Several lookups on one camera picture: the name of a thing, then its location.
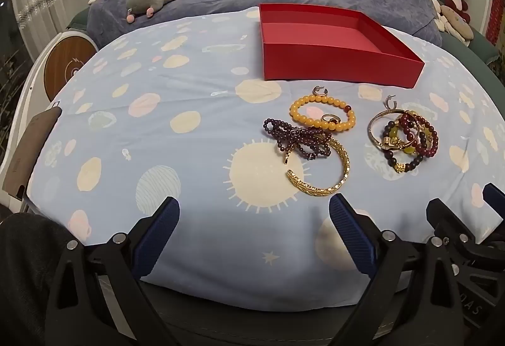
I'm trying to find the dark red bead bracelet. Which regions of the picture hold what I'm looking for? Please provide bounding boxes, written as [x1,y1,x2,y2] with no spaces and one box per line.
[398,112,440,159]

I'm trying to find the yellow stone bracelet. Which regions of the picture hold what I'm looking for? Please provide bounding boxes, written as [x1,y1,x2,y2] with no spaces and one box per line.
[389,109,431,155]

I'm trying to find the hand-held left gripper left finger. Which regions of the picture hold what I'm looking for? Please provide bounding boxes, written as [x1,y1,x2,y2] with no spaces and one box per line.
[44,196,181,346]

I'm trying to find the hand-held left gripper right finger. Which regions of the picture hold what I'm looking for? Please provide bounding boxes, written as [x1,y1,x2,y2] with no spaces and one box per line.
[329,194,466,346]

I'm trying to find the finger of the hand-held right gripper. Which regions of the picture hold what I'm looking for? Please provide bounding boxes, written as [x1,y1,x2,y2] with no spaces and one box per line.
[482,182,505,226]
[426,197,479,253]

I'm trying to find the gold cuff bangle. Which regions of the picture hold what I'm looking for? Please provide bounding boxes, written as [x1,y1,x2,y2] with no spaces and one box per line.
[285,132,351,197]

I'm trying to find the light blue printed sheet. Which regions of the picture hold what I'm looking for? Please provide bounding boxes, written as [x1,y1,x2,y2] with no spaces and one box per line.
[26,7,505,311]

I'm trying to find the black bead bracelet gold charms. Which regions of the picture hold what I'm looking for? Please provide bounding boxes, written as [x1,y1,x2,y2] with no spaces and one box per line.
[381,125,429,174]

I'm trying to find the yellow bead bracelet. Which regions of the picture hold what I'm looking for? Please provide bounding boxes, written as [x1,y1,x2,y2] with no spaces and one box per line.
[289,94,356,132]

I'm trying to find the thin gold bangle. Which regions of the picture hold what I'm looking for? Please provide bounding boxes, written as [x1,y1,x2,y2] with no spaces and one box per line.
[367,108,419,151]

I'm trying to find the beige spotted plush toy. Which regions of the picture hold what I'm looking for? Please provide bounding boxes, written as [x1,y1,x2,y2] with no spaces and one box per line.
[430,0,476,47]

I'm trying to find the white device with wooden disc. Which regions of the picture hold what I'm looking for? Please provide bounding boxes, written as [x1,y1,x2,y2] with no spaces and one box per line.
[18,29,98,122]

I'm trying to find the dark purple bead necklace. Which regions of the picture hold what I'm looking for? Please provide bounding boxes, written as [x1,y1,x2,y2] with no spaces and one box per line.
[263,118,333,161]

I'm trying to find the red cardboard box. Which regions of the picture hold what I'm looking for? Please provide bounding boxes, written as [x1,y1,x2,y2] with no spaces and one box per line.
[258,3,425,89]

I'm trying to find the red wall hanging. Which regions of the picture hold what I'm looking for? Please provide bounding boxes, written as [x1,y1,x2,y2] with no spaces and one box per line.
[486,0,505,43]

